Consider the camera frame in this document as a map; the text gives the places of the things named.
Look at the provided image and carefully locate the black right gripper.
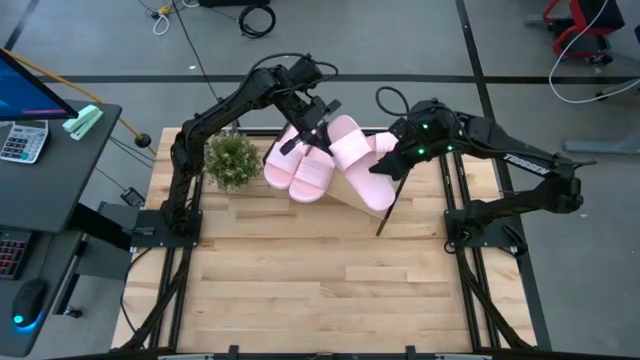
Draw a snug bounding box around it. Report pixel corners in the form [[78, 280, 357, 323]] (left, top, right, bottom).
[[368, 117, 436, 182]]

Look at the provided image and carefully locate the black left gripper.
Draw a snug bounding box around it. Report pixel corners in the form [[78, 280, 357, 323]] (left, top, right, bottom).
[[279, 94, 344, 156]]

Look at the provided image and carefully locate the wooden shelf with black legs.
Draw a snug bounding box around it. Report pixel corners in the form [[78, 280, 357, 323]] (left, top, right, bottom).
[[259, 119, 411, 238]]

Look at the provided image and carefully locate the green potted plant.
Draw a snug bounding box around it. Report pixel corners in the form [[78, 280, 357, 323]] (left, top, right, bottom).
[[203, 132, 262, 194]]

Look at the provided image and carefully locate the black box on floor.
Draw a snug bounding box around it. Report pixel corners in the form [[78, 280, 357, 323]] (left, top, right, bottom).
[[198, 0, 271, 8]]

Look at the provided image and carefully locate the yellow pole with black end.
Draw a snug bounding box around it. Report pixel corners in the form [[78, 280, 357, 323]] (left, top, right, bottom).
[[0, 48, 154, 150]]

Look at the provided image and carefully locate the black power adapter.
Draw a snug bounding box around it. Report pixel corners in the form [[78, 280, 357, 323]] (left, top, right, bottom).
[[119, 186, 147, 209]]

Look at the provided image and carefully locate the grey desk foot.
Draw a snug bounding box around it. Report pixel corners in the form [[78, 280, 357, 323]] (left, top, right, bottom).
[[562, 138, 640, 155]]

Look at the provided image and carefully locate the mint green stapler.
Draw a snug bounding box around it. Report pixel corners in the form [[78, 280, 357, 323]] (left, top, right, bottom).
[[61, 104, 105, 142]]

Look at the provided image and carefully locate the red cart with black top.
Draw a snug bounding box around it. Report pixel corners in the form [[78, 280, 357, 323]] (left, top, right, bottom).
[[542, 0, 626, 66]]

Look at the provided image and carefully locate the black office desk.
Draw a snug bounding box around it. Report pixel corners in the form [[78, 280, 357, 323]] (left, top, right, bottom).
[[0, 98, 132, 359]]

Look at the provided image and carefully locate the black computer monitor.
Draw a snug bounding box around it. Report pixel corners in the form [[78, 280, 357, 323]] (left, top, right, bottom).
[[0, 48, 80, 123]]

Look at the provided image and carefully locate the grey desk calculator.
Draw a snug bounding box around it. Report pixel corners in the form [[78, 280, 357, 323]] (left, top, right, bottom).
[[0, 119, 50, 165]]

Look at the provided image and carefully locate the black keyboard with red backlight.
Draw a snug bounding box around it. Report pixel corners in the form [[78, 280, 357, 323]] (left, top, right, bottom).
[[0, 229, 32, 280]]

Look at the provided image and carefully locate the black computer mouse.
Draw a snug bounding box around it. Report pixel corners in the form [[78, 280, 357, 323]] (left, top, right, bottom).
[[10, 278, 49, 329]]

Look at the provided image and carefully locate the coiled black cable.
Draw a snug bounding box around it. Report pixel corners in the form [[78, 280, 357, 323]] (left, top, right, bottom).
[[238, 3, 277, 40]]

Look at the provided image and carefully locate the long thin black cable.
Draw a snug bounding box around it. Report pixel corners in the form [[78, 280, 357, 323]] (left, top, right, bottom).
[[172, 0, 221, 101]]

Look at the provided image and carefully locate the long white cable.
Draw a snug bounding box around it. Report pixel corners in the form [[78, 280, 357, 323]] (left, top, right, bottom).
[[548, 0, 640, 105]]

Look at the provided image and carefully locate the white cable with yellow plug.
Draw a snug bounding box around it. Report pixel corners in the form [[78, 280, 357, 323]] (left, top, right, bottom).
[[151, 4, 172, 37]]

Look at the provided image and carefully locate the black aluminium table frame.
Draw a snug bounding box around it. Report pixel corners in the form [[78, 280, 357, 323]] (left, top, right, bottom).
[[112, 110, 551, 360]]

